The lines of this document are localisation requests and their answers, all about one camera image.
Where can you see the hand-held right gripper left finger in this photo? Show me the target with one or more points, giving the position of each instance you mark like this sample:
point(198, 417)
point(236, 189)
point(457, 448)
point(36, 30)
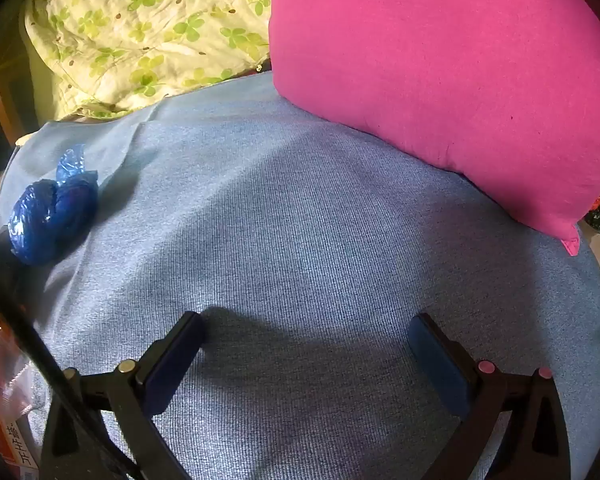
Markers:
point(172, 366)

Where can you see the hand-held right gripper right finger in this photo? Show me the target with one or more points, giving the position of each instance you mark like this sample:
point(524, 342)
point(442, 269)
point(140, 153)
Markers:
point(437, 365)

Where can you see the light blue bed sheet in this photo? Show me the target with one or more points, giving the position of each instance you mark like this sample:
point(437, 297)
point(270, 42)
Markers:
point(305, 240)

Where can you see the white printed cardboard box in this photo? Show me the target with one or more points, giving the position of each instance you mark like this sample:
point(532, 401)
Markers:
point(7, 452)

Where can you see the crumpled blue plastic bag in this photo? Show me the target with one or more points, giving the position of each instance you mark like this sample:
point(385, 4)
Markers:
point(45, 220)

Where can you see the pink pillow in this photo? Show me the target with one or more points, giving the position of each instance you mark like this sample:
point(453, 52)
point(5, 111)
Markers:
point(430, 70)

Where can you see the clover print quilt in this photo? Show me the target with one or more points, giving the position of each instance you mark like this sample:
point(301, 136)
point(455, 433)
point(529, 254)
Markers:
point(145, 25)

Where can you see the wooden furniture frame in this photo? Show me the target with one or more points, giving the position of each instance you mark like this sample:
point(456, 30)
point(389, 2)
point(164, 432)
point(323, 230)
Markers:
point(0, 105)

